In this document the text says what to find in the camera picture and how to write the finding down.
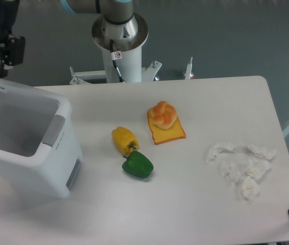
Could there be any crumpled white tissue bottom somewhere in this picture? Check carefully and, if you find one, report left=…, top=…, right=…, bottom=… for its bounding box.
left=241, top=176, right=260, bottom=203

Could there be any white trash can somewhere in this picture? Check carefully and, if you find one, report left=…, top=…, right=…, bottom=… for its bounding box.
left=0, top=79, right=83, bottom=198

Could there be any crumpled white tissue centre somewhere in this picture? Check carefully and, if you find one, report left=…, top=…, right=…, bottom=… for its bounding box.
left=245, top=159, right=271, bottom=180

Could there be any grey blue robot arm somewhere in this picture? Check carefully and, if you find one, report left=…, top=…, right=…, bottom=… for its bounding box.
left=0, top=1, right=134, bottom=78

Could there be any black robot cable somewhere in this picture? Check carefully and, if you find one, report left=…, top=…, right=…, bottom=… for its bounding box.
left=109, top=39, right=126, bottom=83

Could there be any knotted bread roll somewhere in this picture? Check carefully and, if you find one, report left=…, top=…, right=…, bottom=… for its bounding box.
left=149, top=101, right=177, bottom=130

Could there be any crumpled white tissue left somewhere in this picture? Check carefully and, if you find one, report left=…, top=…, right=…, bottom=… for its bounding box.
left=205, top=142, right=235, bottom=164

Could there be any crumpled white tissue right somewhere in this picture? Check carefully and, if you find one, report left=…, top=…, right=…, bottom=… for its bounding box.
left=246, top=144, right=278, bottom=161

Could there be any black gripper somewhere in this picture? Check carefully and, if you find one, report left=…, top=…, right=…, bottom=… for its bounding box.
left=0, top=1, right=26, bottom=78

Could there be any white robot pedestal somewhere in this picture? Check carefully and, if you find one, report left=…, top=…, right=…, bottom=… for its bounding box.
left=70, top=13, right=162, bottom=85

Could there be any yellow bell pepper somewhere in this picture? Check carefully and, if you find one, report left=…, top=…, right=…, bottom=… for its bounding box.
left=112, top=127, right=139, bottom=156

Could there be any crumpled white tissue middle-left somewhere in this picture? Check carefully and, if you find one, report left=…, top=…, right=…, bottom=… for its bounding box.
left=220, top=161, right=241, bottom=182

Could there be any orange toast slice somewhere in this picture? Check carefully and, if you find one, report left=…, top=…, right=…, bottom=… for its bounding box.
left=147, top=108, right=186, bottom=145

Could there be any green bell pepper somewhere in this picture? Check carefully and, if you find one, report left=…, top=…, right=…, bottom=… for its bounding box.
left=122, top=151, right=154, bottom=179

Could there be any white clamp post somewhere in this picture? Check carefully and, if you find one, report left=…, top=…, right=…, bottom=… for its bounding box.
left=184, top=57, right=194, bottom=80

